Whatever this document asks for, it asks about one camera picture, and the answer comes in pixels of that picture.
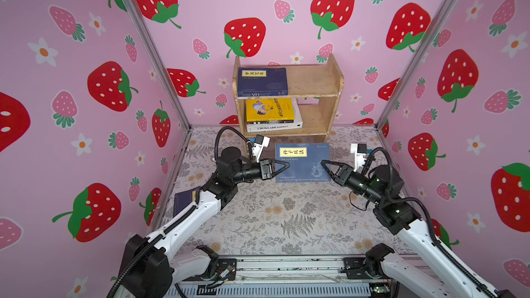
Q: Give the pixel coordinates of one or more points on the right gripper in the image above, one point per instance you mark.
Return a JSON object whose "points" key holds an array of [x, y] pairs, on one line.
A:
{"points": [[341, 176]]}

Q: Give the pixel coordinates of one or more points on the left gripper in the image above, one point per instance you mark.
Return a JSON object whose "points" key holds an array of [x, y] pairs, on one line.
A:
{"points": [[263, 169]]}

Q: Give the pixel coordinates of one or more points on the blue book with figure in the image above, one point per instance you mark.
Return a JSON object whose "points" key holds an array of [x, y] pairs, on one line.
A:
{"points": [[304, 162]]}

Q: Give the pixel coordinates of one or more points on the white hardcover book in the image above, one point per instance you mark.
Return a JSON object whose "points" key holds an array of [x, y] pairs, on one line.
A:
{"points": [[278, 125]]}

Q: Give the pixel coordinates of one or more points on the yellow cartoon cover book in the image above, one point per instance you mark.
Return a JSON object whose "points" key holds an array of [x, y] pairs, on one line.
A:
{"points": [[267, 110]]}

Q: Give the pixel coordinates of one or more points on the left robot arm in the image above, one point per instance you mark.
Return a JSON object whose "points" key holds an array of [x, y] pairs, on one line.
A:
{"points": [[182, 231]]}

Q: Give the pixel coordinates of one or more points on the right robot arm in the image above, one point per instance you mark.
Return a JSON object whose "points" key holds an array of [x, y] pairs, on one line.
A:
{"points": [[454, 277]]}

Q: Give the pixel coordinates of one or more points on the dark purple book left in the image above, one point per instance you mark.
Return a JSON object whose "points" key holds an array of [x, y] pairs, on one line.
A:
{"points": [[183, 199]]}

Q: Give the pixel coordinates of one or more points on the wooden two-tier shelf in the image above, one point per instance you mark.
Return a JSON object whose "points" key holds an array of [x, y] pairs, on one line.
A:
{"points": [[322, 81]]}

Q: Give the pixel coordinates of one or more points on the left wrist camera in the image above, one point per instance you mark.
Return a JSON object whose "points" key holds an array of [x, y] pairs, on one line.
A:
{"points": [[258, 144]]}

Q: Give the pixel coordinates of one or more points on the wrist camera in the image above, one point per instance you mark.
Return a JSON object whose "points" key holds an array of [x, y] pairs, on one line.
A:
{"points": [[258, 144], [359, 151]]}

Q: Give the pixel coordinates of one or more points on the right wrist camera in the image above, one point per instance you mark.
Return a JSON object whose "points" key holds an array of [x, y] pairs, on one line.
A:
{"points": [[359, 151]]}

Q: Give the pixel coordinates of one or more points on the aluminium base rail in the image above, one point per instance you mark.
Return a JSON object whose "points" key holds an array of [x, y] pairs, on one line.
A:
{"points": [[288, 276]]}

